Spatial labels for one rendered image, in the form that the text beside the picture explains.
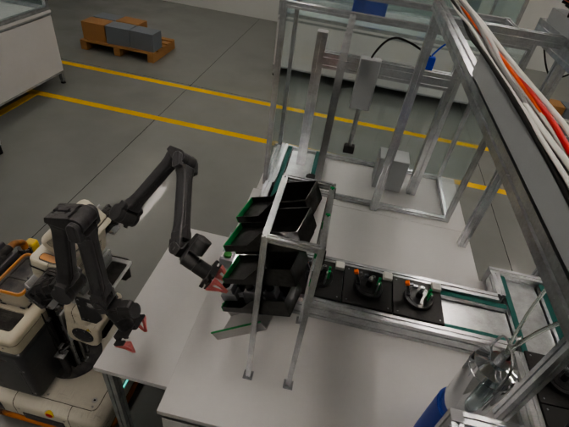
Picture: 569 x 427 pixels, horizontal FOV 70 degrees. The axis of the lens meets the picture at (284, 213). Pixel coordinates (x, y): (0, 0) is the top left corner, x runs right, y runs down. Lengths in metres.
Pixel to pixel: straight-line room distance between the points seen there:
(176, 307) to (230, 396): 0.50
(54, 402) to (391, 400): 1.67
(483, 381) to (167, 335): 1.25
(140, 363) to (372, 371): 0.99
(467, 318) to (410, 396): 0.53
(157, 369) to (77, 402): 0.76
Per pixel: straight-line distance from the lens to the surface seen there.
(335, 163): 3.09
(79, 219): 1.33
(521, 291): 2.56
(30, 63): 5.87
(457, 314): 2.23
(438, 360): 2.09
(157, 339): 1.93
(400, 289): 2.12
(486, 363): 1.43
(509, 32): 2.06
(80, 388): 2.56
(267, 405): 1.78
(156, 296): 2.07
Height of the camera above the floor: 2.47
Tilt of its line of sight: 39 degrees down
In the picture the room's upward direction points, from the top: 9 degrees clockwise
